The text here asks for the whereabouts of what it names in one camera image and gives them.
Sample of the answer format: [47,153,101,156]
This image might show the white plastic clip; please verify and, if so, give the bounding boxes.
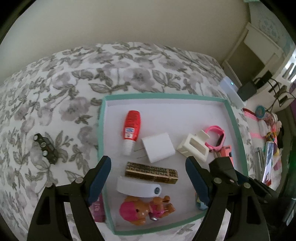
[177,130,210,163]

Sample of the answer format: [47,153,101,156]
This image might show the magenta lip balm tube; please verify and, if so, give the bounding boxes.
[90,194,106,223]

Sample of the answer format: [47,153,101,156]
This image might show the black toy car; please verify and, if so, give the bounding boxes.
[33,133,59,165]

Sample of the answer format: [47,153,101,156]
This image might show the white plug charger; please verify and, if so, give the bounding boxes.
[135,133,176,163]

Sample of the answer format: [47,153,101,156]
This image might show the white curved band device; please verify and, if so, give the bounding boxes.
[116,176,162,198]

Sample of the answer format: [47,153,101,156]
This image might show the brown pink toy dog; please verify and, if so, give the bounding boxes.
[119,195,176,226]

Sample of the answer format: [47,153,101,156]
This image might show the gold patterned harmonica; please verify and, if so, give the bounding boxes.
[125,162,179,184]

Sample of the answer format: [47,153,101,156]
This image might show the red white glue bottle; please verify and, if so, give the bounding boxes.
[123,110,141,156]

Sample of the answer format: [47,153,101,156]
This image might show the cluttered colourful accessories pile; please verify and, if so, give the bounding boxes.
[243,106,283,189]

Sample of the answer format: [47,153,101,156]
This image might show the floral grey white blanket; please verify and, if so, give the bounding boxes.
[0,41,255,241]

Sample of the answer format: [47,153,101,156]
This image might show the teal white storage box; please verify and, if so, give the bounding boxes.
[98,93,248,236]

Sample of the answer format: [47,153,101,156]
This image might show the black power adapter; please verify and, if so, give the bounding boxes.
[237,81,257,101]

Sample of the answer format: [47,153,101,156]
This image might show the white translucent device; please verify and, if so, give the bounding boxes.
[219,76,246,109]

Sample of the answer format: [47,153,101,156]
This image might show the white shelf unit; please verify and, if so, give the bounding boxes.
[222,23,295,87]

